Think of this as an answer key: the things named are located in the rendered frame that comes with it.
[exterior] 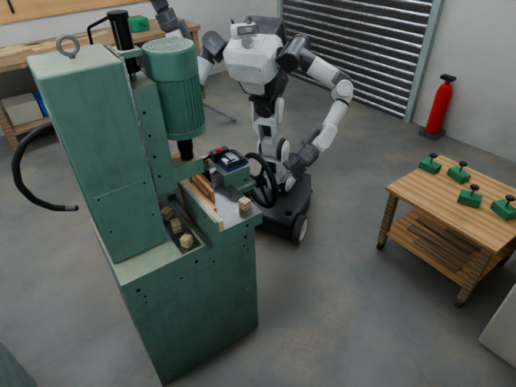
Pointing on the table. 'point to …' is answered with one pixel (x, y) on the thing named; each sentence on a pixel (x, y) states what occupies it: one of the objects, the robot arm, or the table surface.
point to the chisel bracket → (187, 167)
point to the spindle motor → (176, 85)
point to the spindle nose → (186, 149)
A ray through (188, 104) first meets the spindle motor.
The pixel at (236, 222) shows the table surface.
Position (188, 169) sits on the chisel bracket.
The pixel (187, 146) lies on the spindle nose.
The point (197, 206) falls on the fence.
